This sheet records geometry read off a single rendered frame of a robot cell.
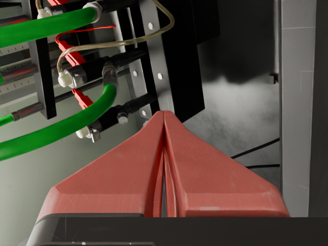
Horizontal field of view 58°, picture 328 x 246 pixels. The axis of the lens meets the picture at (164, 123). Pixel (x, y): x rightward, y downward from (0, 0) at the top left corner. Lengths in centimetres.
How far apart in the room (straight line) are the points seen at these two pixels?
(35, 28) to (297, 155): 35
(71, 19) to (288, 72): 26
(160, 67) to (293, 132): 22
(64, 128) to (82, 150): 55
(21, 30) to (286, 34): 28
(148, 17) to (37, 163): 44
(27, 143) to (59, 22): 10
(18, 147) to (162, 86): 30
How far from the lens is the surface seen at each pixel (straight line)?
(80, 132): 45
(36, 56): 56
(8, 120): 62
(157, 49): 48
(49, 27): 25
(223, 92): 62
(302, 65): 39
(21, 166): 74
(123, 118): 45
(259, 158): 64
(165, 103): 51
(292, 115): 42
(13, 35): 24
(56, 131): 25
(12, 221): 79
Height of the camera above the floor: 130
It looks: 36 degrees down
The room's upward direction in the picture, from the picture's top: 121 degrees counter-clockwise
